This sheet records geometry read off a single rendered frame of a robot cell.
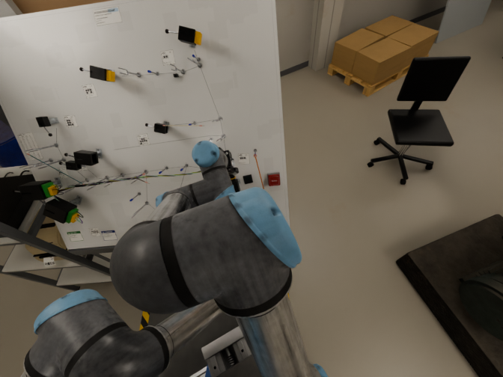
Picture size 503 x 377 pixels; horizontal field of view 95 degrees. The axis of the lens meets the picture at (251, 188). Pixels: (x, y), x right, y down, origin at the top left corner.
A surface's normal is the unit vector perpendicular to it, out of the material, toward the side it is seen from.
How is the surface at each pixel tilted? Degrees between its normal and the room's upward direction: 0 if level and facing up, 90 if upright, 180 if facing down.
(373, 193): 0
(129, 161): 54
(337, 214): 0
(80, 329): 20
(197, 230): 0
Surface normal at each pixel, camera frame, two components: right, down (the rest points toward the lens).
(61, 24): -0.02, 0.35
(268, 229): 0.09, -0.18
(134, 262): -0.41, -0.30
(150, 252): -0.16, -0.45
